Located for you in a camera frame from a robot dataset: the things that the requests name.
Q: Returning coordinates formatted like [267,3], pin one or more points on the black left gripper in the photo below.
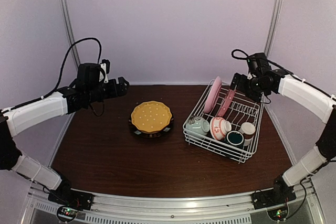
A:
[122,89]

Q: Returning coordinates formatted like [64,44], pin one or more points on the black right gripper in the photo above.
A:
[257,96]

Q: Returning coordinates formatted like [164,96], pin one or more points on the pink polka dot plate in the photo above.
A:
[226,102]

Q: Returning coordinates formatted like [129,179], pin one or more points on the yellow polka dot plate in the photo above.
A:
[151,116]

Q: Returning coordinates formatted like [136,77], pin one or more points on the black striped rim plate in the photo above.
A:
[166,130]

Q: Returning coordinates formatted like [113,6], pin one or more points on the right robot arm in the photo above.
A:
[267,77]

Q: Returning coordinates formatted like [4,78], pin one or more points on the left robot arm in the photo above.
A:
[91,85]

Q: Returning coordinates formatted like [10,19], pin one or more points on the plain pink plate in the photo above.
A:
[213,95]

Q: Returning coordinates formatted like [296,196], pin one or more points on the white red patterned bowl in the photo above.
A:
[219,127]

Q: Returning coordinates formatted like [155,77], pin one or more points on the white brown small cup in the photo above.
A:
[248,131]

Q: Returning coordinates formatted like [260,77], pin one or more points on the dark teal small cup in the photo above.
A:
[234,138]

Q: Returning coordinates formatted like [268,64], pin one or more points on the pale green floral bowl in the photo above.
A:
[198,125]

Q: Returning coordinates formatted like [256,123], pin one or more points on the white wire dish rack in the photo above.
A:
[240,110]

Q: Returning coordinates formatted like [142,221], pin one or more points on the right aluminium corner post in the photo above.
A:
[272,27]

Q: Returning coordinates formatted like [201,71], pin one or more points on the aluminium corner post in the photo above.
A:
[272,27]
[67,21]

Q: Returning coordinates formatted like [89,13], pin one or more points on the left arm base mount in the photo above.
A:
[65,195]

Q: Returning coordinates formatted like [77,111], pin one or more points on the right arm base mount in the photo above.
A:
[279,194]

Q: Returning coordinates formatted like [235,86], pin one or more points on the left aluminium corner post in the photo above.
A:
[67,21]

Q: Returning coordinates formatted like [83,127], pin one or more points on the aluminium front frame rail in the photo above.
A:
[234,208]

